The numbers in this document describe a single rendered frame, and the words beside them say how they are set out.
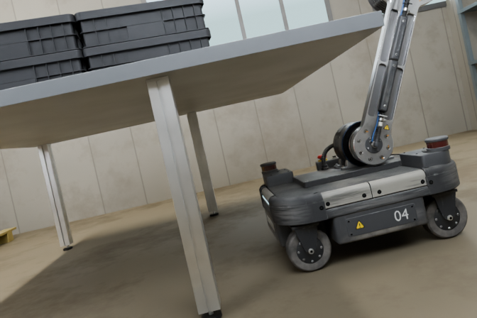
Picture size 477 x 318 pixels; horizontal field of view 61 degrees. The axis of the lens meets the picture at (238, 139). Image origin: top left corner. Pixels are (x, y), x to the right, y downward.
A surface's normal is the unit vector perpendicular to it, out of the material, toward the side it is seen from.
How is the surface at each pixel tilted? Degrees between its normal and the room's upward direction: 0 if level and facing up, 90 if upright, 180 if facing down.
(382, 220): 90
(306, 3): 90
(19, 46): 90
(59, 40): 90
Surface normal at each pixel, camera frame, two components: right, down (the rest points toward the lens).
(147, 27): 0.22, -0.04
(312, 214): -0.02, 0.02
